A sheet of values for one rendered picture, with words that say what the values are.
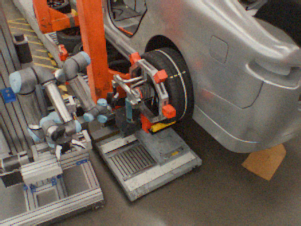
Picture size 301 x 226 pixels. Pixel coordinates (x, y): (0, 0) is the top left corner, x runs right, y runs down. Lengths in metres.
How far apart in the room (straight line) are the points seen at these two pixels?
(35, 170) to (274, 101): 1.66
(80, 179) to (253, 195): 1.62
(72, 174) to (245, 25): 1.94
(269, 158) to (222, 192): 0.71
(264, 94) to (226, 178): 1.39
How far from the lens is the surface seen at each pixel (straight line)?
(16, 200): 2.85
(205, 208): 2.86
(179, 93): 2.38
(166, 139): 3.04
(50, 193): 2.78
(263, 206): 3.01
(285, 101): 1.96
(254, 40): 1.82
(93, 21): 2.57
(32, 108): 2.00
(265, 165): 3.31
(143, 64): 2.47
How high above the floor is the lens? 2.40
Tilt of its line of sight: 40 degrees down
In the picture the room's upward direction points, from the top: straight up
